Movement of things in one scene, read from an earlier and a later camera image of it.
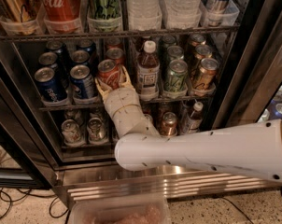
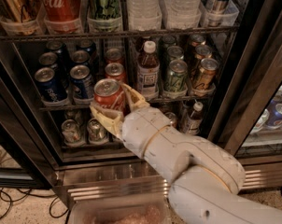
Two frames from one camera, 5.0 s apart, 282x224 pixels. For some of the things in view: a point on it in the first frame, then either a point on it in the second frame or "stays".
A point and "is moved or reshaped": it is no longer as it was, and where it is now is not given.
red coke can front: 109,73 is moved or reshaped
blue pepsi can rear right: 88,46 stays
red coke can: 115,53 -> 115,71
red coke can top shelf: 61,7 stays
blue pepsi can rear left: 55,46 stays
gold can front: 204,78 stays
